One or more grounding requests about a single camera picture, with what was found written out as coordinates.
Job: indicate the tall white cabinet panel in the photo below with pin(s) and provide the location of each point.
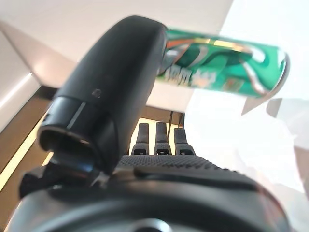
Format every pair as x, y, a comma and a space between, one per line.
60, 14

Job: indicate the green soda can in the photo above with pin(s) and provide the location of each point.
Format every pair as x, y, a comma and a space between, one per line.
217, 70

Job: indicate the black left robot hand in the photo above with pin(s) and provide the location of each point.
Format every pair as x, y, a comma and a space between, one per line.
108, 79

